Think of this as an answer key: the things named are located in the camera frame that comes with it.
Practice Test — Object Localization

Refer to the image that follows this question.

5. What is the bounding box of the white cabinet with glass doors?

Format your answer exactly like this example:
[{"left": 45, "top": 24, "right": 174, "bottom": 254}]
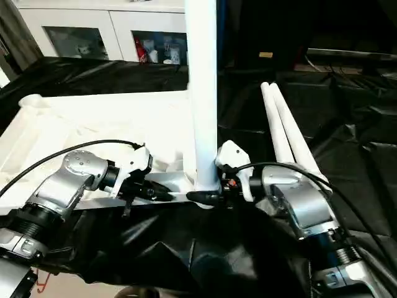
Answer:
[{"left": 11, "top": 0, "right": 190, "bottom": 66}]

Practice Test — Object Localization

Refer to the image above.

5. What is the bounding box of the red bottle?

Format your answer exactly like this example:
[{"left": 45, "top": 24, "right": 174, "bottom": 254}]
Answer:
[{"left": 136, "top": 38, "right": 151, "bottom": 64}]

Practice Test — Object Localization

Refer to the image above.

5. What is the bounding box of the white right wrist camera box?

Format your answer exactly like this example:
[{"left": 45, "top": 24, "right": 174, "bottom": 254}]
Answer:
[{"left": 215, "top": 140, "right": 256, "bottom": 203}]

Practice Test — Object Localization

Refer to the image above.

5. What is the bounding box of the white plastic table top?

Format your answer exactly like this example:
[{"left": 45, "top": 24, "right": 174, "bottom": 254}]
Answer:
[{"left": 0, "top": 91, "right": 215, "bottom": 216}]

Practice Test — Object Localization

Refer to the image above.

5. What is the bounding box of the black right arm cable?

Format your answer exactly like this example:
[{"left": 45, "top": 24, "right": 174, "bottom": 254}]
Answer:
[{"left": 222, "top": 161, "right": 397, "bottom": 277}]

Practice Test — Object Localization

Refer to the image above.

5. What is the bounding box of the white plastic table leg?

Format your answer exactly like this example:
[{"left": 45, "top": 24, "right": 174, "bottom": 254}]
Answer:
[
  {"left": 184, "top": 0, "right": 220, "bottom": 210},
  {"left": 268, "top": 81, "right": 330, "bottom": 190},
  {"left": 260, "top": 81, "right": 295, "bottom": 167}
]

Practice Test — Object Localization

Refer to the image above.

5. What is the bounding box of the black work mat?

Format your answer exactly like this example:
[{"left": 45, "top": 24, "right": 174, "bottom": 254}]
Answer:
[{"left": 0, "top": 57, "right": 397, "bottom": 298}]

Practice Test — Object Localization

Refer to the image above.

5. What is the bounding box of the grey horizontal rail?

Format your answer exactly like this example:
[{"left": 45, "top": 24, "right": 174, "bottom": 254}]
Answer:
[{"left": 306, "top": 48, "right": 397, "bottom": 61}]

